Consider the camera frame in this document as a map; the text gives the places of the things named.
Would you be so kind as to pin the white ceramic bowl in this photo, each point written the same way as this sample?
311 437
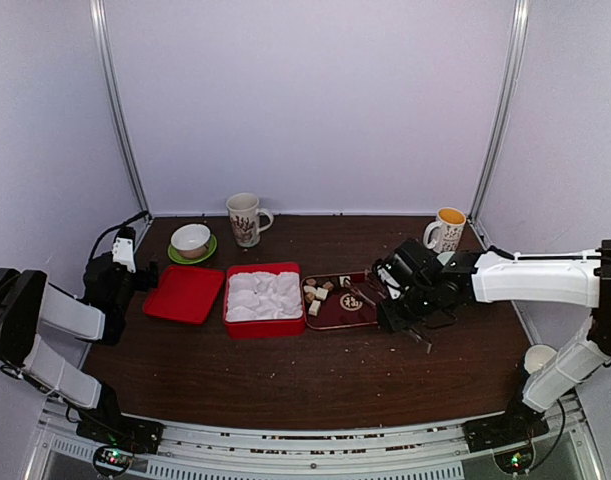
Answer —
191 241

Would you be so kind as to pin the red tin box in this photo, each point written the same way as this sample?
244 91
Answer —
264 329

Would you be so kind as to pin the white paper liners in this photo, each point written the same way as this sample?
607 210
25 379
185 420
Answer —
263 296

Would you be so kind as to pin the dark red lacquer tray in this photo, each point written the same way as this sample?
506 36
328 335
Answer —
341 309

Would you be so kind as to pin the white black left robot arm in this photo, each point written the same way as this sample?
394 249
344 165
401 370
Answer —
30 303

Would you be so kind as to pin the white paper cup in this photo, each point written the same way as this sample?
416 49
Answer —
537 356

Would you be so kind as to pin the flower pattern mug yellow inside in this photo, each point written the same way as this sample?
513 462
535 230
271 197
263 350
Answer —
444 233

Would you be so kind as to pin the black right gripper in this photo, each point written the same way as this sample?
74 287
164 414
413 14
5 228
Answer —
392 320

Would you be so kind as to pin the aluminium left corner post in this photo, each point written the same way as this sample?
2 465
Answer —
101 33

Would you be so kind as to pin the green saucer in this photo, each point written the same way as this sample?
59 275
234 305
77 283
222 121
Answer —
176 257

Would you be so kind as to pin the red tin lid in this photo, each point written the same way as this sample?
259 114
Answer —
185 294

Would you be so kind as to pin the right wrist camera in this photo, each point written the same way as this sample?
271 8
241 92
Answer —
389 284

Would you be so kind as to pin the aluminium front rail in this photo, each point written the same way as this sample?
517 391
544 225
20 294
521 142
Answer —
437 450

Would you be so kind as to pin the aluminium right corner post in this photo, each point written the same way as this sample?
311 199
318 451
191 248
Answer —
512 70

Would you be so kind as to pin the metal serving tongs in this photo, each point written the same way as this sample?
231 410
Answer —
388 317

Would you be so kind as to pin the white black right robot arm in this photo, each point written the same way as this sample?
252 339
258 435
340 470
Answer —
580 278

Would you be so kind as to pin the aluminium corner post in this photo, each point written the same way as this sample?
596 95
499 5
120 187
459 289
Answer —
512 70
101 33

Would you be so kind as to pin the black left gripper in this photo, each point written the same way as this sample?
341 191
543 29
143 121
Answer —
144 282

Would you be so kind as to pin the tall coral pattern mug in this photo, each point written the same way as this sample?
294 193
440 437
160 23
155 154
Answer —
248 219

